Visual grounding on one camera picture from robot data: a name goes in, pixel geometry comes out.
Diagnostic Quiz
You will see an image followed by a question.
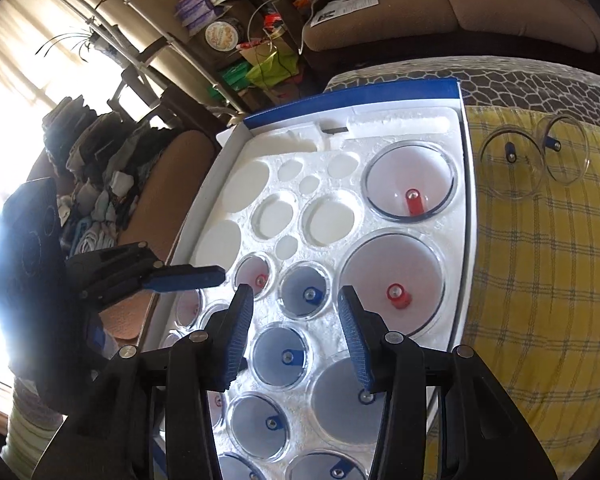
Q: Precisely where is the large clear cup red valve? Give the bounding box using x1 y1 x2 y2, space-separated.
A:
339 233 445 335

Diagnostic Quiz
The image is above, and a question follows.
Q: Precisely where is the brown sofa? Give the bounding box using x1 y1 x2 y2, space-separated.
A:
304 0 600 66

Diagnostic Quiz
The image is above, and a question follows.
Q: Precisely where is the small clear cup blue valve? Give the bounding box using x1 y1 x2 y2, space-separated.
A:
251 324 309 388
278 262 329 320

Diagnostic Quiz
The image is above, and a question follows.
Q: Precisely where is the brown chair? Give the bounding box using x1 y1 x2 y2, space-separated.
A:
29 129 221 346

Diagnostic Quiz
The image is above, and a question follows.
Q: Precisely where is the green bag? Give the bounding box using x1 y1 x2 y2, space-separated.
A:
246 52 299 90

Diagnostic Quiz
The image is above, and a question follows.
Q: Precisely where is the round biscuit tin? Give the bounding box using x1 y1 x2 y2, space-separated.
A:
204 21 240 52

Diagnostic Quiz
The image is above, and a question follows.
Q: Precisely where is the grey pebble pattern mat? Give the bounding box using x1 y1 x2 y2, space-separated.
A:
326 55 600 127

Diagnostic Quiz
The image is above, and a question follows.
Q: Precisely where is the yellow plaid cloth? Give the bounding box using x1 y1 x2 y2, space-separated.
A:
463 106 600 479

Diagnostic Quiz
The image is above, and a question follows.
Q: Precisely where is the white paper sheet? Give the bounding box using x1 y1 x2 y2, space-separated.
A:
310 0 379 27

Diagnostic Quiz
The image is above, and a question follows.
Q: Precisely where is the blue white cardboard box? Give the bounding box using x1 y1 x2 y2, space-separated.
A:
142 77 479 480

